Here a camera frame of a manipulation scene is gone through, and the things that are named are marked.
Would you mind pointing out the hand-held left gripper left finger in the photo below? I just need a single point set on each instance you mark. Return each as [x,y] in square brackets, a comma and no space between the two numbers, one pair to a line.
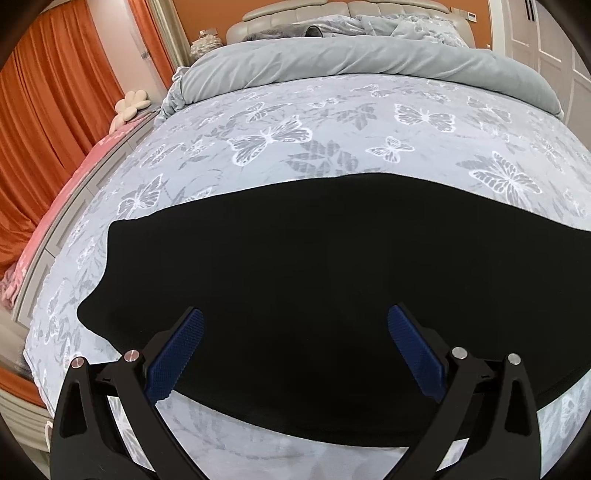
[178,344]

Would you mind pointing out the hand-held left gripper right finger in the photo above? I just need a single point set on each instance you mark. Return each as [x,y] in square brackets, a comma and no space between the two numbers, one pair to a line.
[413,344]

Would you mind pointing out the black pants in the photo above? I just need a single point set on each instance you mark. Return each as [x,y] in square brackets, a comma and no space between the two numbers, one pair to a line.
[300,254]

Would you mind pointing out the grey window seat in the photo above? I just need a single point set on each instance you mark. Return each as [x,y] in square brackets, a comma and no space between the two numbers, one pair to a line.
[60,230]

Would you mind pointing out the pink seat mat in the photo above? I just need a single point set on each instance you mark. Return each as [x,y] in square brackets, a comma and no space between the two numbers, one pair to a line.
[78,180]

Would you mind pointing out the white flower cushion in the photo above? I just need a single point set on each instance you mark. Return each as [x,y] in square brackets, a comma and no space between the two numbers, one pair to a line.
[131,108]

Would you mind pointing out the butterfly print bed blanket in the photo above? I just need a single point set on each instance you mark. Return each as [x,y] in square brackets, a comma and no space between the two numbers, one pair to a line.
[323,120]

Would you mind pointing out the grey duvet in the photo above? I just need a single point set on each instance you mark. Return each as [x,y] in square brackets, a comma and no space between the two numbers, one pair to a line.
[346,60]

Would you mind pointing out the white bedside ornament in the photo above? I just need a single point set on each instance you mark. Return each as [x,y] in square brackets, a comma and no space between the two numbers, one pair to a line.
[205,44]

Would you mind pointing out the narrow orange curtain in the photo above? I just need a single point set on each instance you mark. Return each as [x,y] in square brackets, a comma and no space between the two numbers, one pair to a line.
[150,32]

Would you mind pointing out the butterfly print pillow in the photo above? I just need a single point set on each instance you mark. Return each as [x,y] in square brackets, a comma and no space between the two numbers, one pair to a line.
[415,30]

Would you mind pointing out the dark grey cloth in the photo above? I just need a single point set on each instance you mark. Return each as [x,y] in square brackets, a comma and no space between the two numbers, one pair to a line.
[281,30]

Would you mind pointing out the beige padded headboard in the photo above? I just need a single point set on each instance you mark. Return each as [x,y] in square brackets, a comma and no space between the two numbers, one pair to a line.
[286,10]

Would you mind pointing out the beige bed frame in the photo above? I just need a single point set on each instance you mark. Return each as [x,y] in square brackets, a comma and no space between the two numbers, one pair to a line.
[21,410]

